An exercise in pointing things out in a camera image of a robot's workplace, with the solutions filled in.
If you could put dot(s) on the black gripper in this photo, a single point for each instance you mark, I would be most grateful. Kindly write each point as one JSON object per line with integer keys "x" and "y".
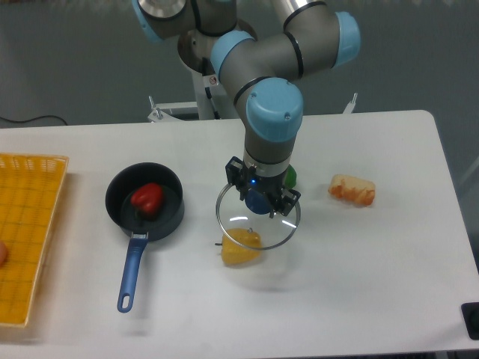
{"x": 281, "y": 200}

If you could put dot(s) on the glass pot lid blue knob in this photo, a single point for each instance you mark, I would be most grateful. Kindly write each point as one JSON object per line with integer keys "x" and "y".
{"x": 234, "y": 218}

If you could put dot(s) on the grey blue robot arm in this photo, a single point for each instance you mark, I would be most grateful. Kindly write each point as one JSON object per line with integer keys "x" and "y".
{"x": 258, "y": 76}

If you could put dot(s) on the green bell pepper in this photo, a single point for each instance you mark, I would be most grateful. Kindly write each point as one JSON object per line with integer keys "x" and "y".
{"x": 290, "y": 178}

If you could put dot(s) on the yellow bell pepper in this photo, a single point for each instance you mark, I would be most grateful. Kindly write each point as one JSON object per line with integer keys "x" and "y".
{"x": 233, "y": 254}

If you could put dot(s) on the orange white bread piece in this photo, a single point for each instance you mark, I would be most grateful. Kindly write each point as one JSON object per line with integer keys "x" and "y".
{"x": 353, "y": 189}

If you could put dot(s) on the red bell pepper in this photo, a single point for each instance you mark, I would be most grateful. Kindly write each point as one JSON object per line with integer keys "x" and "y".
{"x": 148, "y": 200}

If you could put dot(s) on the yellow woven basket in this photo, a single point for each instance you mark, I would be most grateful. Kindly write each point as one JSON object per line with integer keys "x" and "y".
{"x": 30, "y": 188}

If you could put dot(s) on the black table corner device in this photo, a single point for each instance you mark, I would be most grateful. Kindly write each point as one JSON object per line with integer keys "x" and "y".
{"x": 470, "y": 312}

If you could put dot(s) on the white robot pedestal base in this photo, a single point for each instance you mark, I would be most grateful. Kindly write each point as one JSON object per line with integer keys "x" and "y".
{"x": 211, "y": 100}

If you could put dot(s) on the white table bracket right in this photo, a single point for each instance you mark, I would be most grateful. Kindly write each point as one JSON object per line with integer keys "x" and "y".
{"x": 349, "y": 109}

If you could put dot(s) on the dark pot blue handle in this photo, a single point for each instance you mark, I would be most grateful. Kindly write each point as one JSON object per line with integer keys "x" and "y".
{"x": 141, "y": 231}

